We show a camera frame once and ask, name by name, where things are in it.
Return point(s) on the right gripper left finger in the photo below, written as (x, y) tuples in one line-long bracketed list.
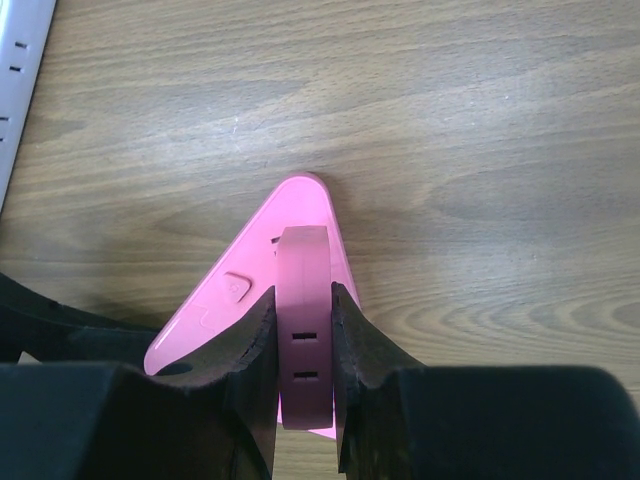
[(209, 415)]

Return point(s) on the white multicolour power strip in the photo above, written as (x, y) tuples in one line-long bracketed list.
[(25, 25)]

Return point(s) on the pink square plug adapter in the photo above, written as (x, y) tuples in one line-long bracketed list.
[(303, 310)]

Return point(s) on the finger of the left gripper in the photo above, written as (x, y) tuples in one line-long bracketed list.
[(50, 331)]

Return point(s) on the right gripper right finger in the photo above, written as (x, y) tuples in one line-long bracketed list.
[(397, 418)]

